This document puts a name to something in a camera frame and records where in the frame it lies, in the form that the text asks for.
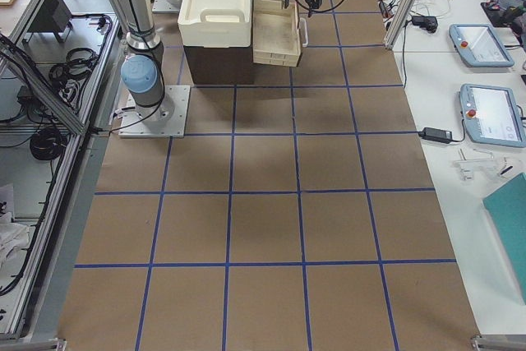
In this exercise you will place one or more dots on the far blue teach pendant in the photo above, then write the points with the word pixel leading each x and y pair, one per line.
pixel 479 45

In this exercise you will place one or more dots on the clear acrylic bracket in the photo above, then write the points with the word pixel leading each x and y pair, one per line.
pixel 493 167

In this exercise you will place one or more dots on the white plastic tray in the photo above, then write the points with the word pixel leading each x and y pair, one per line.
pixel 215 23

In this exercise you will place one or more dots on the blue teach pendant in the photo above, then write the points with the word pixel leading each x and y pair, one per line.
pixel 491 115
pixel 479 45

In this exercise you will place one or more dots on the black power adapter right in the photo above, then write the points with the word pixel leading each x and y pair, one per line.
pixel 436 135

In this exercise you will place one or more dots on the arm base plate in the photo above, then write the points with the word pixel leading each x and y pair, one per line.
pixel 168 120

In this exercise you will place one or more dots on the right aluminium frame post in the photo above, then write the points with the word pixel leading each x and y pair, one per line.
pixel 407 1

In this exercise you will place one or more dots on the dark wooden drawer box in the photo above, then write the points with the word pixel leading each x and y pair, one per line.
pixel 276 41

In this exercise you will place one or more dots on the near blue teach pendant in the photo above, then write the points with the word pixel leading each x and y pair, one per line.
pixel 491 115

